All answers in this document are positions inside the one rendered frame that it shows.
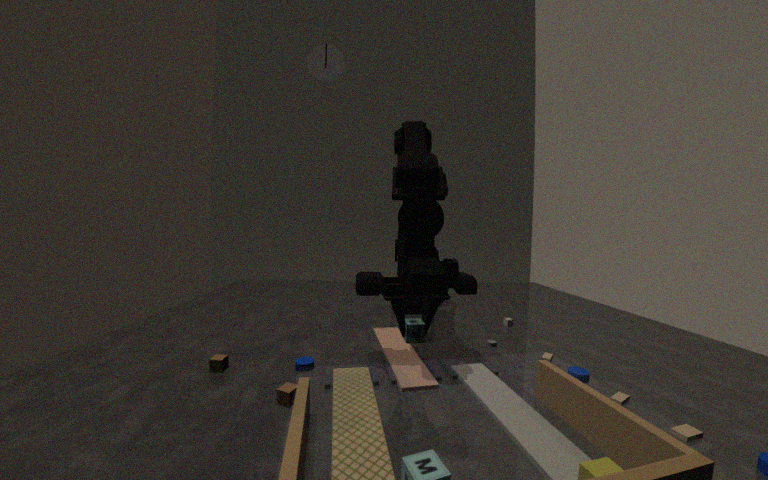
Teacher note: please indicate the brown cube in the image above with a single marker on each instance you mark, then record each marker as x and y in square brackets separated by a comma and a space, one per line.
[219, 363]
[284, 395]

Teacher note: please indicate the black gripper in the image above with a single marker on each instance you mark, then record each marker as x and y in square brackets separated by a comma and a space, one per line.
[373, 283]

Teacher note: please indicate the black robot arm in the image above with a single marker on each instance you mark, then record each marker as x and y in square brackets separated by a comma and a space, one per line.
[420, 182]

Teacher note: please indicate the teal cube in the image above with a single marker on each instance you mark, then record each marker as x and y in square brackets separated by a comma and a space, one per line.
[415, 331]

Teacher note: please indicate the tan flat block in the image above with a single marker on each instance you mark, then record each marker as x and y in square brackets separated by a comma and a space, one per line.
[693, 430]

